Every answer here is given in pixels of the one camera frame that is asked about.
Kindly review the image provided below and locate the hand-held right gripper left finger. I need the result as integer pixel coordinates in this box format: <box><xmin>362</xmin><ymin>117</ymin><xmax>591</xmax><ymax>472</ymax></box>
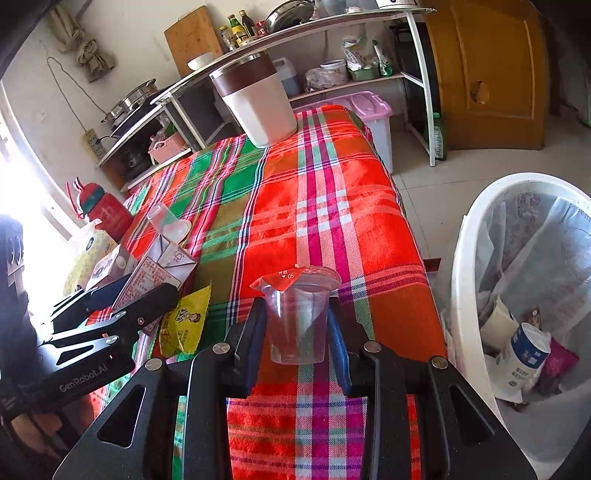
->
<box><xmin>52</xmin><ymin>298</ymin><xmax>269</xmax><ymax>480</ymax></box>

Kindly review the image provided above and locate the green food packet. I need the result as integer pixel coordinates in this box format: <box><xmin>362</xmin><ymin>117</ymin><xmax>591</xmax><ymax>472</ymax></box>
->
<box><xmin>373</xmin><ymin>41</ymin><xmax>394</xmax><ymax>77</ymax></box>

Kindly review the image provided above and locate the hanging green cloth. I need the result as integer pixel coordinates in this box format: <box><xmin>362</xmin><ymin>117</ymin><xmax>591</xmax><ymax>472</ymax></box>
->
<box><xmin>46</xmin><ymin>4</ymin><xmax>117</xmax><ymax>84</ymax></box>

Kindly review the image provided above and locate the white metal shelf rack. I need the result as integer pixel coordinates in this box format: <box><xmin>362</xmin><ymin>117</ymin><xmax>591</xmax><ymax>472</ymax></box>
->
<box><xmin>150</xmin><ymin>7</ymin><xmax>437</xmax><ymax>168</ymax></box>

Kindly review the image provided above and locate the red water bottle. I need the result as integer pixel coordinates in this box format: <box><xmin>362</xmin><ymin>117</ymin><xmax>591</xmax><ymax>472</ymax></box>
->
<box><xmin>66</xmin><ymin>176</ymin><xmax>134</xmax><ymax>243</ymax></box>

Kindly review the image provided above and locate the person's left hand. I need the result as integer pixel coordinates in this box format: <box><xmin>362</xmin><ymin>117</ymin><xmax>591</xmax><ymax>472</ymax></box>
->
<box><xmin>14</xmin><ymin>412</ymin><xmax>63</xmax><ymax>446</ymax></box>

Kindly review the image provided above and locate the plastic bag with tub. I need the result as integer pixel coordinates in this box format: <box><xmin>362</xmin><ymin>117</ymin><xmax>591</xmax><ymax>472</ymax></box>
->
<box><xmin>305</xmin><ymin>60</ymin><xmax>349</xmax><ymax>90</ymax></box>

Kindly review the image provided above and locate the pink and white carton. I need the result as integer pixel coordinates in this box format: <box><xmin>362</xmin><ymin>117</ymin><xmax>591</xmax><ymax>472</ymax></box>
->
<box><xmin>111</xmin><ymin>235</ymin><xmax>199</xmax><ymax>311</ymax></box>

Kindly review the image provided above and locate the clear plastic bin liner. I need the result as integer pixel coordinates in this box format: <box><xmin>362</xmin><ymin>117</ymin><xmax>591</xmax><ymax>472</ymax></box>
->
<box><xmin>475</xmin><ymin>189</ymin><xmax>591</xmax><ymax>462</ymax></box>

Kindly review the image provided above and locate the low metal shelf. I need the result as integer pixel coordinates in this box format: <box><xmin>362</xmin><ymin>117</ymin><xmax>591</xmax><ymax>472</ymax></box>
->
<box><xmin>97</xmin><ymin>104</ymin><xmax>195</xmax><ymax>192</ymax></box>

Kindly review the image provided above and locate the black rice cooker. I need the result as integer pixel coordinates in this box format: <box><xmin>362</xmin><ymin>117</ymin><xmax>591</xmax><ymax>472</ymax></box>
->
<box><xmin>117</xmin><ymin>143</ymin><xmax>153</xmax><ymax>178</ymax></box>

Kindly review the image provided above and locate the black induction cooker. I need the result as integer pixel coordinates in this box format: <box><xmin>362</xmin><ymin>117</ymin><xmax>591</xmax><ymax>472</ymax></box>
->
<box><xmin>108</xmin><ymin>104</ymin><xmax>162</xmax><ymax>137</ymax></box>

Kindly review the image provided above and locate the yellow label oil bottle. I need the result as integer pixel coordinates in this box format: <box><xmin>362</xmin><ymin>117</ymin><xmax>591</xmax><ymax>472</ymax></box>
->
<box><xmin>227</xmin><ymin>14</ymin><xmax>247</xmax><ymax>47</ymax></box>

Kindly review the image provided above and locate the pink plastic basket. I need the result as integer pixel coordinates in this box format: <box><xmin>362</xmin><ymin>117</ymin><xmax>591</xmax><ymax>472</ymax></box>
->
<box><xmin>148</xmin><ymin>134</ymin><xmax>185</xmax><ymax>164</ymax></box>

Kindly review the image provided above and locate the plastic oil jug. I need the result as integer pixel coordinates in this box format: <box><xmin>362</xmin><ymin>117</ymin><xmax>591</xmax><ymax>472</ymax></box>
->
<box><xmin>272</xmin><ymin>58</ymin><xmax>301</xmax><ymax>97</ymax></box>

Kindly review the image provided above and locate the steel steamer pot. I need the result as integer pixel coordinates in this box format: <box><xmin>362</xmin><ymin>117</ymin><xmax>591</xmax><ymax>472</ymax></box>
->
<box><xmin>100</xmin><ymin>78</ymin><xmax>158</xmax><ymax>125</ymax></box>

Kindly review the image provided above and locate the white and brown tumbler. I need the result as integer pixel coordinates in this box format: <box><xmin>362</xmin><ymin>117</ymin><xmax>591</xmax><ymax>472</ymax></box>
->
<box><xmin>209</xmin><ymin>52</ymin><xmax>298</xmax><ymax>149</ymax></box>

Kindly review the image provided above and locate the purple snack packet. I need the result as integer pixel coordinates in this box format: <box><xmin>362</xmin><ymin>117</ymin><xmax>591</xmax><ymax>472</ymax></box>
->
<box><xmin>538</xmin><ymin>338</ymin><xmax>580</xmax><ymax>395</ymax></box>

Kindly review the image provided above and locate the white paper cup blue label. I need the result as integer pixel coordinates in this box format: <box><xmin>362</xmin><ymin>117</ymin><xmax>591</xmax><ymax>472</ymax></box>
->
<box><xmin>496</xmin><ymin>323</ymin><xmax>552</xmax><ymax>402</ymax></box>

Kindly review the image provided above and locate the pink lidded storage box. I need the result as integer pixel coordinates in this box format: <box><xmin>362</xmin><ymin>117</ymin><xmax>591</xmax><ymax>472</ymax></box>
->
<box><xmin>293</xmin><ymin>91</ymin><xmax>394</xmax><ymax>174</ymax></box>

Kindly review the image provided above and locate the white round bin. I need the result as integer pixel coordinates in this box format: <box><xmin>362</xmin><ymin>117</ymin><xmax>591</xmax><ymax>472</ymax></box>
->
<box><xmin>450</xmin><ymin>172</ymin><xmax>591</xmax><ymax>467</ymax></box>

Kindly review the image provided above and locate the wooden cutting board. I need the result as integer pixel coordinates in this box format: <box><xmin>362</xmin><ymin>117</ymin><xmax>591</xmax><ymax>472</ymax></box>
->
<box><xmin>164</xmin><ymin>4</ymin><xmax>225</xmax><ymax>77</ymax></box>

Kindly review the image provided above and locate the steel pan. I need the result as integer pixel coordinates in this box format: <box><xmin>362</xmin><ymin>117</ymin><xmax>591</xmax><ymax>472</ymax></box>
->
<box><xmin>264</xmin><ymin>0</ymin><xmax>317</xmax><ymax>34</ymax></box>

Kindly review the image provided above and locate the beige power strip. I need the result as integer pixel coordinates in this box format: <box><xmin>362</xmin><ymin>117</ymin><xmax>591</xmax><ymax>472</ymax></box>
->
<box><xmin>83</xmin><ymin>129</ymin><xmax>105</xmax><ymax>162</ymax></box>

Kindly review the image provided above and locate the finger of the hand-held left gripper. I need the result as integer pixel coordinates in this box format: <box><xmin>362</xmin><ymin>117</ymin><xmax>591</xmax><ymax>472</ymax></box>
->
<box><xmin>46</xmin><ymin>282</ymin><xmax>180</xmax><ymax>350</ymax></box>
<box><xmin>48</xmin><ymin>274</ymin><xmax>133</xmax><ymax>333</ymax></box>

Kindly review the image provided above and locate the yellow snack packet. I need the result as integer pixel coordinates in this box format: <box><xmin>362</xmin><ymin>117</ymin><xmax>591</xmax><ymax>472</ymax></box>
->
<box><xmin>159</xmin><ymin>284</ymin><xmax>212</xmax><ymax>358</ymax></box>

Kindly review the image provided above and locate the clear plastic cup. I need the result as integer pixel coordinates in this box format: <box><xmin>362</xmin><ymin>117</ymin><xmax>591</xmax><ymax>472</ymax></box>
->
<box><xmin>250</xmin><ymin>265</ymin><xmax>342</xmax><ymax>365</ymax></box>
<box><xmin>147</xmin><ymin>203</ymin><xmax>192</xmax><ymax>243</ymax></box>

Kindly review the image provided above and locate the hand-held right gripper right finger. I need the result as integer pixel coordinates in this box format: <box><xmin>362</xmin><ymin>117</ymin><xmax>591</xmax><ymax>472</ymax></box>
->
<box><xmin>325</xmin><ymin>302</ymin><xmax>539</xmax><ymax>480</ymax></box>

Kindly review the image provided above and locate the wooden door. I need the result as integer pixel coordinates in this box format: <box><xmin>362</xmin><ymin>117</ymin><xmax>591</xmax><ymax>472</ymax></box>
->
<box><xmin>422</xmin><ymin>0</ymin><xmax>550</xmax><ymax>151</ymax></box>

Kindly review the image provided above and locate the yellow patterned tissue box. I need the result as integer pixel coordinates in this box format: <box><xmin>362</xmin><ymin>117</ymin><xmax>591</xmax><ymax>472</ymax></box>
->
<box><xmin>62</xmin><ymin>219</ymin><xmax>118</xmax><ymax>296</ymax></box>

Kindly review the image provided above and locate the red green plaid tablecloth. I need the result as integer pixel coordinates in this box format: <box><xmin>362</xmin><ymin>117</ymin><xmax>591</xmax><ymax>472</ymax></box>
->
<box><xmin>85</xmin><ymin>105</ymin><xmax>448</xmax><ymax>480</ymax></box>

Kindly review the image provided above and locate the white food bag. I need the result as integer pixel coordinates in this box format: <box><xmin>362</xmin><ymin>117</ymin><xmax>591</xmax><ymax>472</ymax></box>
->
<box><xmin>342</xmin><ymin>34</ymin><xmax>379</xmax><ymax>72</ymax></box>

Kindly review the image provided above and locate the green plastic bottle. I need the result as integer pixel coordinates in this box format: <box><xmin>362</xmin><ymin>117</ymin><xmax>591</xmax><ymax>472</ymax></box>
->
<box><xmin>431</xmin><ymin>113</ymin><xmax>448</xmax><ymax>161</ymax></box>

